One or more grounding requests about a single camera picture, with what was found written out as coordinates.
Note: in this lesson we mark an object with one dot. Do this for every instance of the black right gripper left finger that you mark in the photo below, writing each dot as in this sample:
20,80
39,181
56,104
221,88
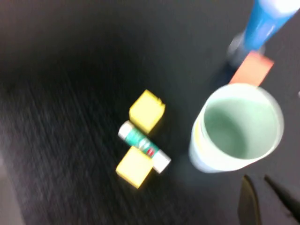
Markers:
249,201

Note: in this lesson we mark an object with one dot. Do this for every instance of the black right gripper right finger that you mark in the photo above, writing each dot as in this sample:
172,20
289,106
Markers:
286,197

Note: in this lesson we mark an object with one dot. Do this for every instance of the green plastic cup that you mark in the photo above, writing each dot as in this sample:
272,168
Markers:
239,126

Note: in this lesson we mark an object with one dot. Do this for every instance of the yellow plastic cup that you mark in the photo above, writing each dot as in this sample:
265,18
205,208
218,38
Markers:
198,140

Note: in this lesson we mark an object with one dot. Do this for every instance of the light blue plastic cup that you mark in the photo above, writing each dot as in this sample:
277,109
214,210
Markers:
199,161

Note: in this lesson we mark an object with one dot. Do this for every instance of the yellow foam cube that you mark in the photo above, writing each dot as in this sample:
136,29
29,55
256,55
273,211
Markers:
146,111
133,167

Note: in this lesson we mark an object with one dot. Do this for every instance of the white green glue stick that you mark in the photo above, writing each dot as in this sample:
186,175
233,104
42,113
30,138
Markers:
140,143

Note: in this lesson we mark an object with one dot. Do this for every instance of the orange foam cube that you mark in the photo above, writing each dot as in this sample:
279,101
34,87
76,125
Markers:
252,69

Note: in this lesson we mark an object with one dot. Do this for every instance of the tall glass with blue paper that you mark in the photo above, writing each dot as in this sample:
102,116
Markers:
262,25

